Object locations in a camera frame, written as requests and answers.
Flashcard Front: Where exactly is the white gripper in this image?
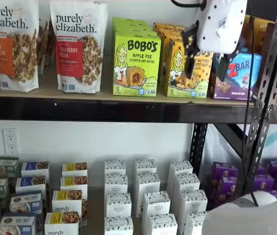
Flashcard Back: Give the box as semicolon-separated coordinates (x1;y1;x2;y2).
181;0;248;83

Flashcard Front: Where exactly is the green Bobo's apple pie box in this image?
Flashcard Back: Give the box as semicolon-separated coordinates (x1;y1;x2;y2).
113;24;157;74
112;17;149;29
112;33;162;96

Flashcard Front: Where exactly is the yellow Bobo's peanut butter box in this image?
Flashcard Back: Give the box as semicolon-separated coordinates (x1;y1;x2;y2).
157;28;187;42
164;38;213;99
152;22;183;32

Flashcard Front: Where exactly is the blue purple Zbar box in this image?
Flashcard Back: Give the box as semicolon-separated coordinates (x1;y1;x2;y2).
208;47;263;101

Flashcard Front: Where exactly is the brown snack box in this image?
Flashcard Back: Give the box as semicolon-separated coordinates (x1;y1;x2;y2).
241;16;276;55

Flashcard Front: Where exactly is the white patterned pantry box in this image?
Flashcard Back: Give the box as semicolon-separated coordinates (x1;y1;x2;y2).
104;174;128;195
141;191;171;221
149;213;178;235
104;216;134;235
134;159;157;176
180;189;208;216
174;173;201;197
103;160;127;176
106;192;132;218
184;211;207;235
169;160;194;182
135;172;161;197

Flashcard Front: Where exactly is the black metal shelf rack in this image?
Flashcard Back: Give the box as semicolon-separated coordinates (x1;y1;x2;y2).
0;0;277;196

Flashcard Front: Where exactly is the yellow label granola box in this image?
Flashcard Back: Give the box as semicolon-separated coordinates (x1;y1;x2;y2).
51;190;83;214
61;162;88;178
59;175;88;194
44;211;80;235

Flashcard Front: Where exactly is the blue label granola box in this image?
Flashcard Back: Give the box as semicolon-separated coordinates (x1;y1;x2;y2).
9;190;43;215
0;212;37;235
21;161;50;180
15;175;47;196

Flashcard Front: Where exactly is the granola bag red label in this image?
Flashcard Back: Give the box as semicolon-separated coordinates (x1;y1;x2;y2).
49;0;109;94

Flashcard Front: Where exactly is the granola bag orange label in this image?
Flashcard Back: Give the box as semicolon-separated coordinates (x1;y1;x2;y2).
37;19;56;75
0;0;40;93

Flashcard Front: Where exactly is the black cable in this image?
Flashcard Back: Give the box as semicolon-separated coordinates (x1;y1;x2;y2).
171;0;260;208

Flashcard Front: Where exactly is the white wall outlet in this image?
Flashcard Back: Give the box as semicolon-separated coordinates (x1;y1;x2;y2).
2;128;19;154

